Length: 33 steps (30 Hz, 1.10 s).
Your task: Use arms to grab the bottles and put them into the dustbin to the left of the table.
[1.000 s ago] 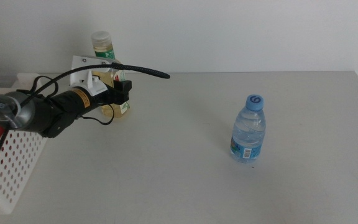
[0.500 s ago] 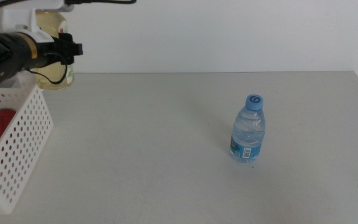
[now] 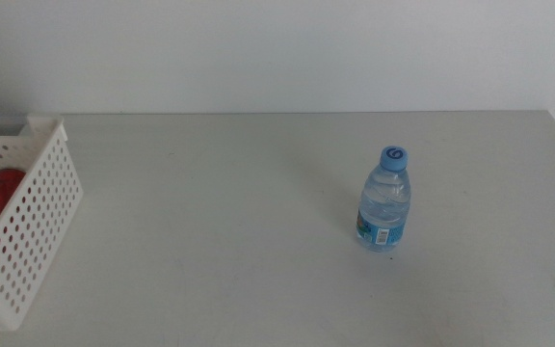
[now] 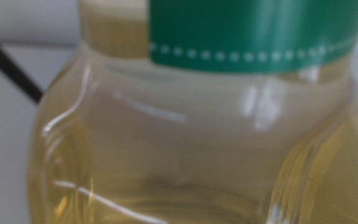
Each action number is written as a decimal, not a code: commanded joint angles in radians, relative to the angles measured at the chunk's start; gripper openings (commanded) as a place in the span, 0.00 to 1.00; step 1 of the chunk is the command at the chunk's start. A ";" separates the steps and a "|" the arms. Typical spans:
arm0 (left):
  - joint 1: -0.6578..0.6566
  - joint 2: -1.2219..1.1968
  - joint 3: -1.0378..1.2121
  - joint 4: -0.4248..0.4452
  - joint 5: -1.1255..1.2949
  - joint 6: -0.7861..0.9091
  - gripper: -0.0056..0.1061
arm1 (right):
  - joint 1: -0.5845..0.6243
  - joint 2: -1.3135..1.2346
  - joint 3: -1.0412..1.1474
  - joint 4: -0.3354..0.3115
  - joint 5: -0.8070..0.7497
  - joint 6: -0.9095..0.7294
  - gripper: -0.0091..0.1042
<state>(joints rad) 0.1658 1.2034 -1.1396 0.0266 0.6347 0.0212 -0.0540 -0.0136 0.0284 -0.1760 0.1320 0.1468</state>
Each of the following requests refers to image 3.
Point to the clear water bottle blue cap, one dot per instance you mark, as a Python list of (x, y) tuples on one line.
[(383, 202)]

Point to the white perforated plastic basket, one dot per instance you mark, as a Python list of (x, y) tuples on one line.
[(46, 125)]

